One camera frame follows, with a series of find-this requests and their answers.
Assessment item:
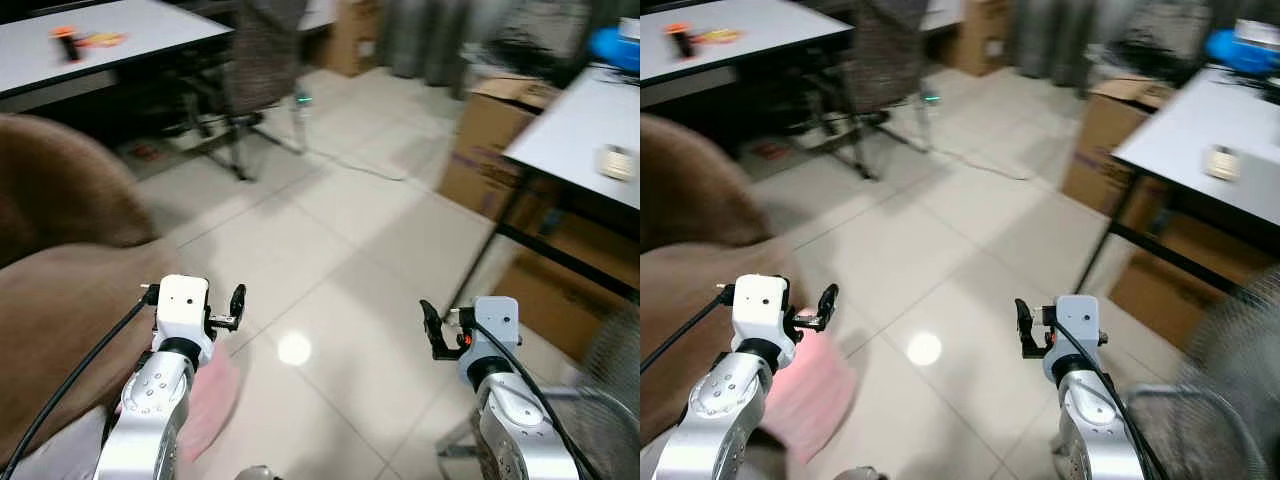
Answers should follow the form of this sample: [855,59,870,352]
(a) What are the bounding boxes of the plain cardboard box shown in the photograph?
[1108,212,1276,351]
[494,208,641,363]

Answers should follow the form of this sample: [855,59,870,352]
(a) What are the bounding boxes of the pink pillow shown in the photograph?
[757,328,861,469]
[176,343,243,463]

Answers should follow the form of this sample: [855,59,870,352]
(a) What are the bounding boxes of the black bundle on table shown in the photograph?
[484,18,593,89]
[1110,15,1216,86]

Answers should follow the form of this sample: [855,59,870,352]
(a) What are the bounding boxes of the white table with black edge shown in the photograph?
[0,0,237,113]
[640,0,857,109]

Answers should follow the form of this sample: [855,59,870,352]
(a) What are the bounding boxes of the clear plastic bottle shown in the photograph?
[921,89,943,151]
[292,89,314,151]

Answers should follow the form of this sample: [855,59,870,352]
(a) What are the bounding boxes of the blue round object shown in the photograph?
[1204,27,1280,77]
[587,26,641,74]

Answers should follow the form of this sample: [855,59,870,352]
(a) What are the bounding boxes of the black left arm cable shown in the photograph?
[0,283,162,480]
[640,283,737,376]

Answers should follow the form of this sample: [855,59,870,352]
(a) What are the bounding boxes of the small beige box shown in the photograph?
[1203,144,1244,183]
[597,144,639,183]

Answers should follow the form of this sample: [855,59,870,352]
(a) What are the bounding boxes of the small distant cardboard box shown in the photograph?
[948,0,1016,78]
[322,0,389,78]

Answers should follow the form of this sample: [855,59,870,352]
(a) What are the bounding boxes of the thin floor cable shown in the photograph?
[930,148,1036,183]
[298,148,413,184]

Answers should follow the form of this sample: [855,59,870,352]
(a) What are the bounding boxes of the white table with black legs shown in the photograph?
[1075,64,1280,297]
[440,64,641,313]

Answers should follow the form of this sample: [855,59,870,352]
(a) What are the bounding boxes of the dark mesh office chair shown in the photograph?
[180,0,313,183]
[805,0,941,183]

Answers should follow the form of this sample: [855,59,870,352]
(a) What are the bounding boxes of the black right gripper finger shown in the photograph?
[1014,297,1037,360]
[419,299,449,362]

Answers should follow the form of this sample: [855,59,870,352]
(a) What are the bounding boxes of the black and orange tool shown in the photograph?
[664,21,701,61]
[50,24,87,63]

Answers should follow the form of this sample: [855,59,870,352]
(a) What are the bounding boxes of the printed open cardboard box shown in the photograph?
[436,74,563,223]
[1060,75,1181,219]

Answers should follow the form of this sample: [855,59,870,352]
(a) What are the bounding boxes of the wire guard floor fan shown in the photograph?
[436,303,641,480]
[1110,268,1280,480]

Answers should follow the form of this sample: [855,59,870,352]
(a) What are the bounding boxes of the brown sofa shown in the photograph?
[0,113,213,471]
[640,113,807,446]

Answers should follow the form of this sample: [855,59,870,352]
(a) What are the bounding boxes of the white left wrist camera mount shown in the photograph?
[153,274,214,367]
[731,274,798,367]

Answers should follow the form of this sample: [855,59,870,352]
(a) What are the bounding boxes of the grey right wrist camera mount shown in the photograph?
[1042,294,1104,383]
[457,295,522,387]

